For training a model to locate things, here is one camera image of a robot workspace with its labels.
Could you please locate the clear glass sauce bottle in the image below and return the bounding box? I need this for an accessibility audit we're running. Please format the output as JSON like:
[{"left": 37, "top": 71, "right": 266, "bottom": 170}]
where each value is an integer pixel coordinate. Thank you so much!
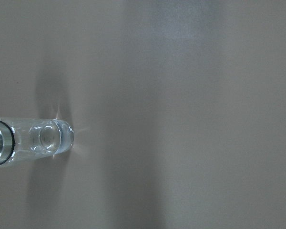
[{"left": 0, "top": 118, "right": 74, "bottom": 167}]

